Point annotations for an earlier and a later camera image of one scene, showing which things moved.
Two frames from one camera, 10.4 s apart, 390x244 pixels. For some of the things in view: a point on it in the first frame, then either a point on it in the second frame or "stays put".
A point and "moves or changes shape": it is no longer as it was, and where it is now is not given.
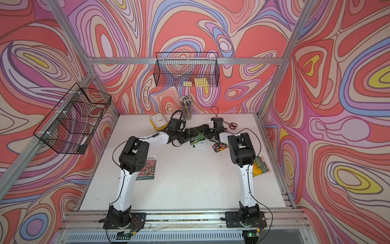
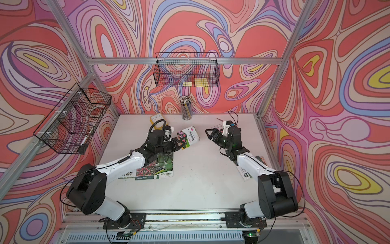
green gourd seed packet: [197, 141] → [164, 169]
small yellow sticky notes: [187, 83] stays put
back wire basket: [186, 69] stays put
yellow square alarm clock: [158, 121] stays put
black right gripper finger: [201, 128] → [212, 135]
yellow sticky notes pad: [201, 82] stays put
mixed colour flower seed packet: [219, 146] moves or changes shape
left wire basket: [71, 126] stays put
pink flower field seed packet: [149, 172] stays put
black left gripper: [188, 136] → [175, 146]
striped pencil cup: [186, 103] stays put
